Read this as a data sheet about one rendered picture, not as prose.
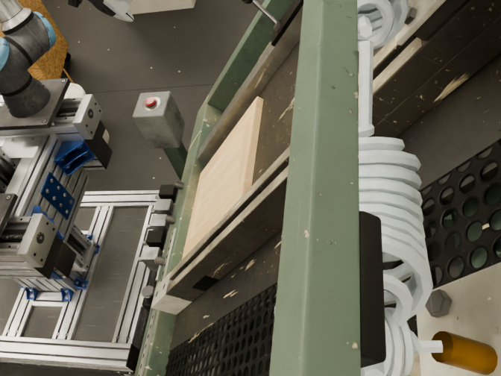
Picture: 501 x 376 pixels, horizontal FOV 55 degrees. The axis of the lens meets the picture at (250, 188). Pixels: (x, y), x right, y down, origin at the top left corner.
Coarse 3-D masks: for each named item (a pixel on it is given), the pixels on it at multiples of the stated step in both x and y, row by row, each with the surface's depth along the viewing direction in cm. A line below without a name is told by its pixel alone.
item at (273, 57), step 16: (288, 32) 110; (272, 48) 115; (288, 48) 114; (256, 64) 124; (272, 64) 118; (256, 80) 123; (240, 96) 129; (256, 96) 128; (224, 112) 140; (240, 112) 134; (224, 128) 140; (208, 144) 147; (208, 160) 154
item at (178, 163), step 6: (180, 144) 190; (168, 150) 187; (174, 150) 187; (180, 150) 189; (168, 156) 191; (174, 156) 190; (180, 156) 190; (186, 156) 196; (174, 162) 193; (180, 162) 193; (174, 168) 197; (180, 168) 196; (180, 174) 200; (180, 180) 204
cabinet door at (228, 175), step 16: (256, 112) 118; (240, 128) 125; (256, 128) 116; (224, 144) 136; (240, 144) 121; (256, 144) 113; (224, 160) 130; (240, 160) 115; (208, 176) 142; (224, 176) 125; (240, 176) 111; (208, 192) 135; (224, 192) 119; (240, 192) 106; (208, 208) 129; (224, 208) 113; (192, 224) 138; (208, 224) 122; (192, 240) 132
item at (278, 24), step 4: (244, 0) 111; (248, 0) 111; (252, 0) 111; (256, 4) 111; (260, 4) 111; (260, 8) 111; (264, 8) 111; (264, 12) 111; (268, 16) 111; (272, 16) 111; (272, 20) 111; (276, 20) 111; (280, 20) 110; (276, 24) 111; (280, 24) 110; (276, 28) 111
